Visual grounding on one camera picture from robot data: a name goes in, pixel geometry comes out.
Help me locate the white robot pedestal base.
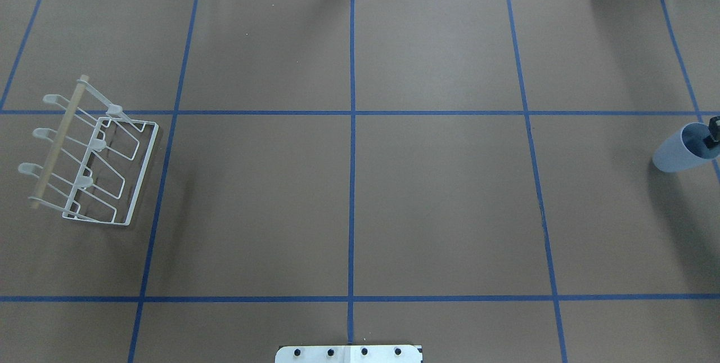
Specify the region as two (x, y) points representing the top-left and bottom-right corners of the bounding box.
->
(274, 344), (424, 362)

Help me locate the white wire cup rack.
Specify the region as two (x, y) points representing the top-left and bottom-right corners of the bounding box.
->
(17, 75), (161, 227)

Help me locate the light blue plastic cup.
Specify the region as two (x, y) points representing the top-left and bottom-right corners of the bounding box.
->
(651, 123), (719, 173)

